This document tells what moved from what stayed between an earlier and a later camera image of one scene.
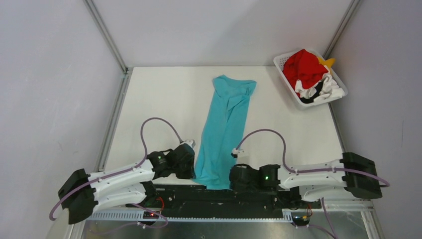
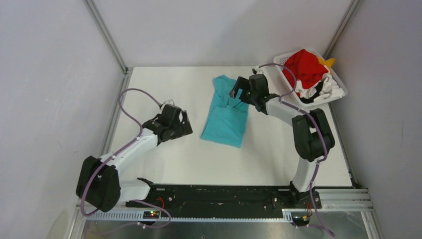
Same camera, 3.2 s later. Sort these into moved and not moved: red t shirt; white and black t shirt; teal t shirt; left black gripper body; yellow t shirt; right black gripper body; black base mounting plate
Moved: left black gripper body; teal t shirt; right black gripper body
Not moved: black base mounting plate; white and black t shirt; red t shirt; yellow t shirt
